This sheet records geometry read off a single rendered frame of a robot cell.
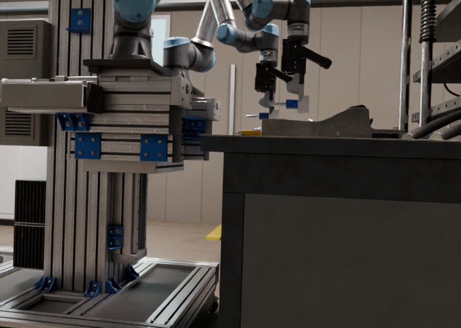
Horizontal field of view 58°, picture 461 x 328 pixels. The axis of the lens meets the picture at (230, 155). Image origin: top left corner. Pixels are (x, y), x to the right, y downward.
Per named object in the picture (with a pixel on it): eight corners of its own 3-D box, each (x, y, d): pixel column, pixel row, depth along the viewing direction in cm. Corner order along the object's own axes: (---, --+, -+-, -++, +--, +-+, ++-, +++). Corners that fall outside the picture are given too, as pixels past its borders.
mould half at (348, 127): (261, 143, 153) (262, 106, 153) (267, 145, 179) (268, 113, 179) (405, 147, 144) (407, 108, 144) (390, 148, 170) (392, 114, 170)
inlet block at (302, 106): (269, 111, 140) (269, 95, 140) (269, 112, 145) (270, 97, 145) (309, 112, 138) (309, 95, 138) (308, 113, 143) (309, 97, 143)
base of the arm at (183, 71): (152, 86, 182) (153, 63, 182) (164, 91, 197) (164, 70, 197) (186, 86, 180) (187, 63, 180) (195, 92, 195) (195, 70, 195)
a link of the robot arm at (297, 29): (309, 29, 144) (309, 22, 136) (309, 42, 144) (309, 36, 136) (287, 29, 146) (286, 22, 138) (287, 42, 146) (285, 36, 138)
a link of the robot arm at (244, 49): (229, 31, 176) (250, 27, 169) (245, 38, 185) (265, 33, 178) (228, 50, 176) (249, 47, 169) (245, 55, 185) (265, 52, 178)
